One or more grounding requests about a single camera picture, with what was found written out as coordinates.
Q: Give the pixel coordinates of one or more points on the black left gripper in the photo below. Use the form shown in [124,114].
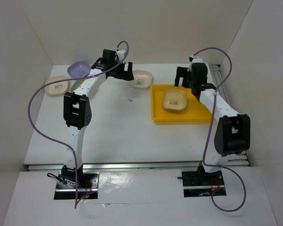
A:
[127,75]

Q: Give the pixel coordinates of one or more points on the cream panda plate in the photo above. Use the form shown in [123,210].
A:
[141,79]
[56,89]

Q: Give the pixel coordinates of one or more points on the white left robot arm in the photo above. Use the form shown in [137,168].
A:
[77,110]

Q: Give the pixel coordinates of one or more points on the yellow panda plate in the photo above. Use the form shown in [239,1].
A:
[174,100]

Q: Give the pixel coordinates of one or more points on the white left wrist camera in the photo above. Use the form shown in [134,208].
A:
[121,55]

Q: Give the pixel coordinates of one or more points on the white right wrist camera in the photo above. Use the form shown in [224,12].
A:
[195,59]

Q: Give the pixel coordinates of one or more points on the yellow plastic bin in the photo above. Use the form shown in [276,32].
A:
[194,112]

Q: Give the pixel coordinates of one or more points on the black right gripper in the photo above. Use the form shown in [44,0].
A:
[182,72]

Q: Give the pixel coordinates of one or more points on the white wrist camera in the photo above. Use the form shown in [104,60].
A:
[121,55]
[195,59]

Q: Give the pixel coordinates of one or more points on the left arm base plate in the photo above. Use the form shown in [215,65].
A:
[87,187]

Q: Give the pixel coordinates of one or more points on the aluminium table edge rail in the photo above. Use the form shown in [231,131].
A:
[121,166]

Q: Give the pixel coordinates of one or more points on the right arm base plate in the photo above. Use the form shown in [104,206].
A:
[197,185]

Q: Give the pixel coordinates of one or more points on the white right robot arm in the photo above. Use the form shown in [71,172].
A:
[232,135]

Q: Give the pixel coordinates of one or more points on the green panda plate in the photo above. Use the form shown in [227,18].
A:
[76,85]

